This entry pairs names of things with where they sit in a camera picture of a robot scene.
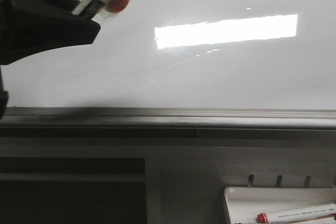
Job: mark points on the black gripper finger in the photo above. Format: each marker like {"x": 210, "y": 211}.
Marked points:
{"x": 29, "y": 27}

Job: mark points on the red magnet taped to marker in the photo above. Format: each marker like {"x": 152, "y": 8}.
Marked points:
{"x": 113, "y": 9}

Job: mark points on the white whiteboard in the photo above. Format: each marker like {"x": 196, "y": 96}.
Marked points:
{"x": 255, "y": 54}

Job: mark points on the red capped whiteboard marker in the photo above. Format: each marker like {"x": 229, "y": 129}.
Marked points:
{"x": 297, "y": 214}

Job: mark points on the white marker tray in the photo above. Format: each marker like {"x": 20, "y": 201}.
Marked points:
{"x": 243, "y": 204}

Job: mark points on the grey aluminium whiteboard frame rail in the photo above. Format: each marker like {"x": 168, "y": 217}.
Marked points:
{"x": 165, "y": 122}

